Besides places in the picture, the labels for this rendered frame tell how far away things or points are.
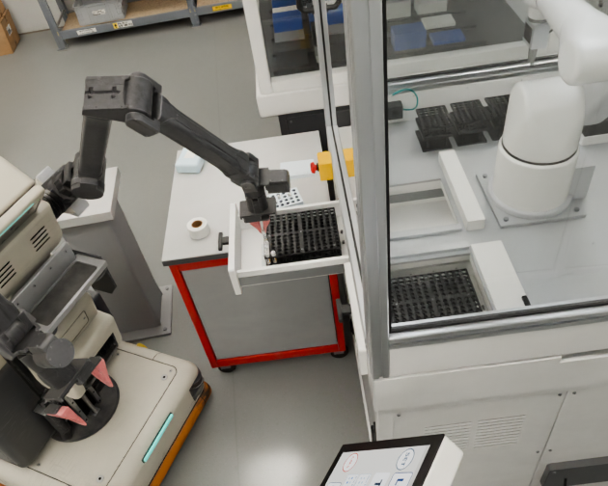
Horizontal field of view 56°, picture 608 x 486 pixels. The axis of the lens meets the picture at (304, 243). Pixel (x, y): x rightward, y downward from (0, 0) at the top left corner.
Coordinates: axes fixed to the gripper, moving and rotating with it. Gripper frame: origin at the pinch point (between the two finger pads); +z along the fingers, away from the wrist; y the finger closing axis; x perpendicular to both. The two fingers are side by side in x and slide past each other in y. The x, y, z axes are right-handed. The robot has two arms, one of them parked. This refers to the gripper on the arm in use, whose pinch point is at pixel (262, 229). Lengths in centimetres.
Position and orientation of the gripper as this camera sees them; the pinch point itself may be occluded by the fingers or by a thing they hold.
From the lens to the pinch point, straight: 163.9
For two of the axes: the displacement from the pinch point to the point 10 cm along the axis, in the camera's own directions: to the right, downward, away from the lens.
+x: 0.8, 7.2, -6.9
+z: 1.0, 6.9, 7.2
